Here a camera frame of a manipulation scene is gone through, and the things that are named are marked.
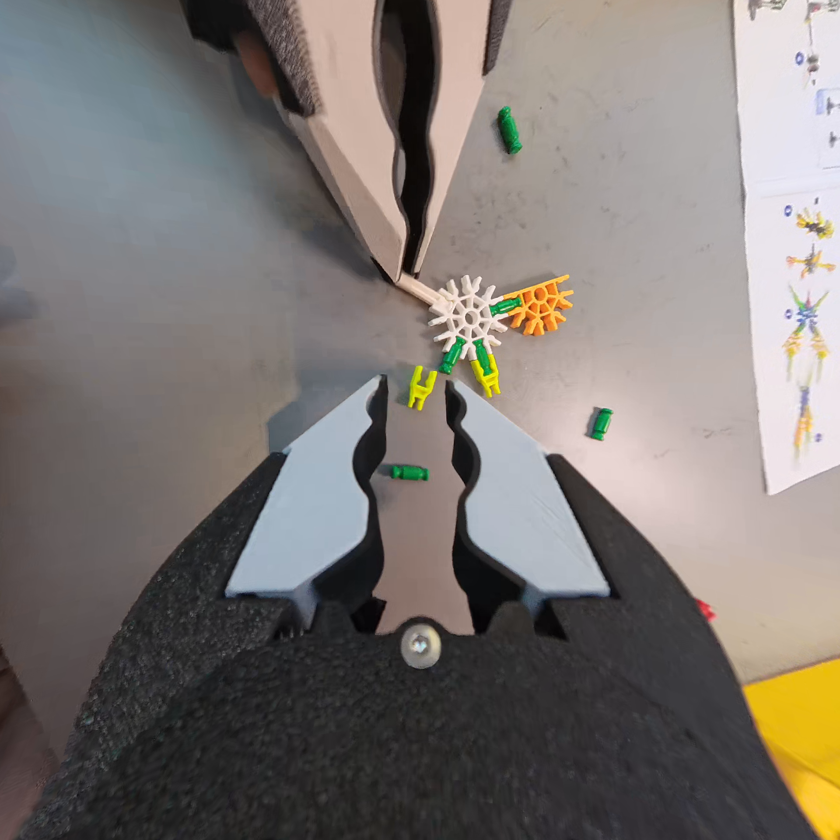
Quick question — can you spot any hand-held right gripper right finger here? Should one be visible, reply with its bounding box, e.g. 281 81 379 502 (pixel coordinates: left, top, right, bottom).
445 378 611 601

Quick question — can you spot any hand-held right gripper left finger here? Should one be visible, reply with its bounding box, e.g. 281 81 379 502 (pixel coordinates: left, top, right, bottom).
225 374 389 601

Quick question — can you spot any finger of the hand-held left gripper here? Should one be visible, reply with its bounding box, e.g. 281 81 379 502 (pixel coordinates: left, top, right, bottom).
408 0 492 275
279 0 411 284

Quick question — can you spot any white plastic rod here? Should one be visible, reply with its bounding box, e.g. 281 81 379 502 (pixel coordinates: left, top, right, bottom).
397 272 450 309

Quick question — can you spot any white snowflake connector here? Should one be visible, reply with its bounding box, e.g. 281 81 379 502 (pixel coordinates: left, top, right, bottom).
428 276 511 362

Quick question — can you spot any orange half-circle connector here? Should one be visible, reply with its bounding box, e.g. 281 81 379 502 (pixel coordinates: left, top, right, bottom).
502 274 575 337

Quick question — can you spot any person's left hand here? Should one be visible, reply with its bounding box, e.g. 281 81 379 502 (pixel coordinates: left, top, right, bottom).
235 31 278 98

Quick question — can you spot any printed instruction sheet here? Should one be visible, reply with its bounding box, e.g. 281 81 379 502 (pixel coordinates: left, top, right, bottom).
731 0 840 496

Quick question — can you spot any yellow box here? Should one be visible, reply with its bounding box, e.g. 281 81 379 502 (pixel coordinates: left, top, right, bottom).
742 659 840 840

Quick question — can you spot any person's beige knit top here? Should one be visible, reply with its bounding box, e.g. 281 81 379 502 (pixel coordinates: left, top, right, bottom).
0 640 61 840

